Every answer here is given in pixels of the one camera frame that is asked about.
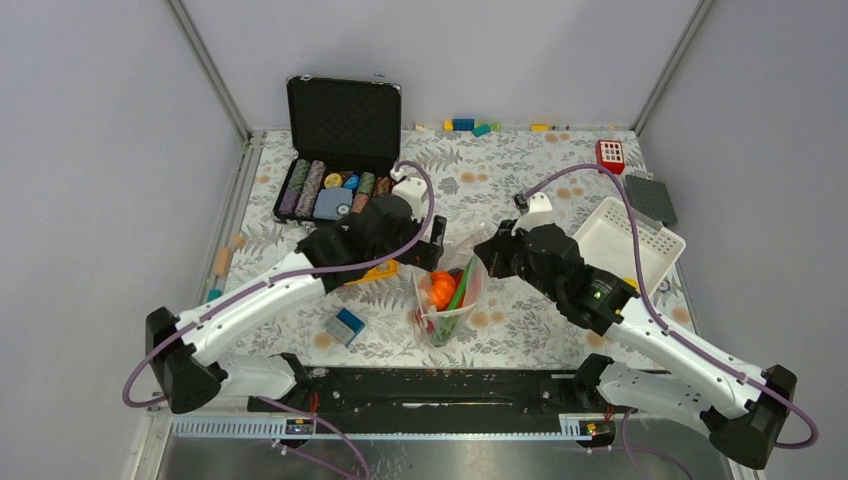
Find teal block at wall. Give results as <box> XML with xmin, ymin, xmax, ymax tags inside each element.
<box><xmin>472</xmin><ymin>124</ymin><xmax>492</xmax><ymax>138</ymax></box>

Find green toy bean pod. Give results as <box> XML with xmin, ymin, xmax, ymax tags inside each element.
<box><xmin>432</xmin><ymin>256</ymin><xmax>478</xmax><ymax>345</ymax></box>

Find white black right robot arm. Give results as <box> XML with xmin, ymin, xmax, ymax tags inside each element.
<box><xmin>474</xmin><ymin>194</ymin><xmax>797</xmax><ymax>470</ymax></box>

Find blue block at wall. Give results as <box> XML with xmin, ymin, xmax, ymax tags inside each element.
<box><xmin>451</xmin><ymin>118</ymin><xmax>475</xmax><ymax>131</ymax></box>

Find white plastic food basket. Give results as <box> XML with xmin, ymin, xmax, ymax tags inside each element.
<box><xmin>573</xmin><ymin>196</ymin><xmax>686</xmax><ymax>294</ymax></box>

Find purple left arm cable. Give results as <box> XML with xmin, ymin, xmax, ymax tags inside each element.
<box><xmin>122</xmin><ymin>160</ymin><xmax>437</xmax><ymax>480</ymax></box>

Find clear dotted zip top bag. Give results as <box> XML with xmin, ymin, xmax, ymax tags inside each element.
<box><xmin>412</xmin><ymin>225</ymin><xmax>489</xmax><ymax>347</ymax></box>

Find blue grey building block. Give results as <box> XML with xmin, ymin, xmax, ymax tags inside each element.
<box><xmin>324</xmin><ymin>308</ymin><xmax>366</xmax><ymax>347</ymax></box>

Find dark grey building baseplate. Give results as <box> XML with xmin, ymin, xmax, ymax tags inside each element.
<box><xmin>625</xmin><ymin>175</ymin><xmax>678</xmax><ymax>226</ymax></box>

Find red white window block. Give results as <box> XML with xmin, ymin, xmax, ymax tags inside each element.
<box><xmin>595</xmin><ymin>139</ymin><xmax>626</xmax><ymax>175</ymax></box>

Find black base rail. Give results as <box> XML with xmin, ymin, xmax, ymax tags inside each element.
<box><xmin>246</xmin><ymin>366</ymin><xmax>637</xmax><ymax>437</ymax></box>

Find black poker chip case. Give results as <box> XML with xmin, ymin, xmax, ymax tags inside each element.
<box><xmin>272</xmin><ymin>75</ymin><xmax>402</xmax><ymax>224</ymax></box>

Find wooden block left edge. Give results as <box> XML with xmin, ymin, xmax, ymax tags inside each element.
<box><xmin>212</xmin><ymin>246</ymin><xmax>234</xmax><ymax>277</ymax></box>

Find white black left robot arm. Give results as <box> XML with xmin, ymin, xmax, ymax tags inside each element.
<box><xmin>140</xmin><ymin>172</ymin><xmax>446</xmax><ymax>414</ymax></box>

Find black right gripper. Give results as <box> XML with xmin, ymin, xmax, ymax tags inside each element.
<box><xmin>474</xmin><ymin>218</ymin><xmax>563</xmax><ymax>302</ymax></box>

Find teal block left edge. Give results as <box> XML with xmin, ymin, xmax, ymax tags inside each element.
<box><xmin>206</xmin><ymin>289</ymin><xmax>223</xmax><ymax>302</ymax></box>

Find orange toy pumpkin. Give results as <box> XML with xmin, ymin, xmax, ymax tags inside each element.
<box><xmin>428</xmin><ymin>271</ymin><xmax>457</xmax><ymax>311</ymax></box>

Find orange yellow toy block car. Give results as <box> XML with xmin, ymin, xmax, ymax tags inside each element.
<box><xmin>346</xmin><ymin>260</ymin><xmax>399</xmax><ymax>286</ymax></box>

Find floral patterned table mat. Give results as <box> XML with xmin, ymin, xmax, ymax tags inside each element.
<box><xmin>226</xmin><ymin>131</ymin><xmax>653</xmax><ymax>369</ymax></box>

